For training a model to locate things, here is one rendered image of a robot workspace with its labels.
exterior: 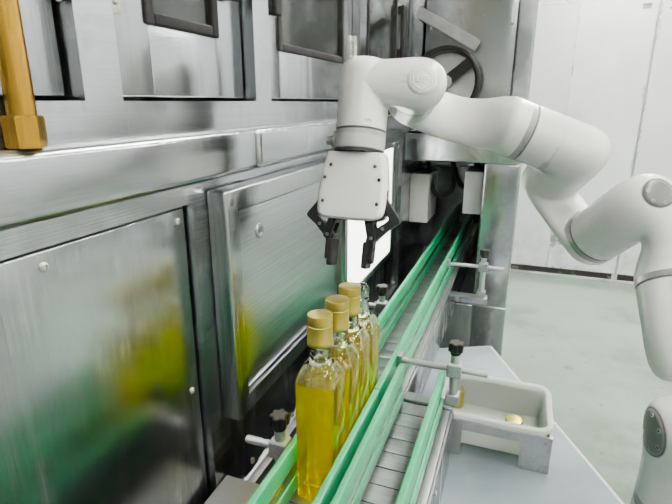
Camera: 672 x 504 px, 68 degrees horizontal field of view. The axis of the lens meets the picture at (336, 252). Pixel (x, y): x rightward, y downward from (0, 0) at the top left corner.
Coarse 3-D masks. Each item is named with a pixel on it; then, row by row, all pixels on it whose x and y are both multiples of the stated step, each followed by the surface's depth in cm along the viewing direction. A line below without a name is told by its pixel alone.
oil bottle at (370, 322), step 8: (360, 320) 82; (368, 320) 82; (376, 320) 84; (368, 328) 81; (376, 328) 84; (376, 336) 84; (376, 344) 85; (376, 352) 86; (376, 360) 86; (376, 368) 87; (376, 376) 87
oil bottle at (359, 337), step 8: (360, 328) 78; (352, 336) 76; (360, 336) 77; (368, 336) 80; (360, 344) 76; (368, 344) 80; (360, 352) 76; (368, 352) 80; (360, 360) 77; (368, 360) 81; (360, 368) 77; (368, 368) 81; (360, 376) 77; (368, 376) 82; (360, 384) 78; (368, 384) 82; (360, 392) 78; (368, 392) 83; (360, 400) 79; (360, 408) 79
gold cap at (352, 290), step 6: (348, 282) 78; (354, 282) 78; (342, 288) 75; (348, 288) 75; (354, 288) 75; (360, 288) 76; (342, 294) 76; (348, 294) 75; (354, 294) 75; (360, 294) 77; (354, 300) 76; (360, 300) 77; (354, 306) 76; (354, 312) 76; (360, 312) 77
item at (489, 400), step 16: (448, 384) 111; (464, 384) 114; (480, 384) 113; (496, 384) 111; (512, 384) 110; (528, 384) 109; (464, 400) 115; (480, 400) 113; (496, 400) 112; (512, 400) 111; (528, 400) 110; (544, 400) 105; (464, 416) 98; (480, 416) 98; (496, 416) 110; (528, 416) 110; (544, 416) 101; (528, 432) 94; (544, 432) 94
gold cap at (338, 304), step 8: (328, 296) 72; (336, 296) 72; (344, 296) 72; (328, 304) 70; (336, 304) 70; (344, 304) 70; (336, 312) 70; (344, 312) 70; (336, 320) 70; (344, 320) 71; (336, 328) 71; (344, 328) 71
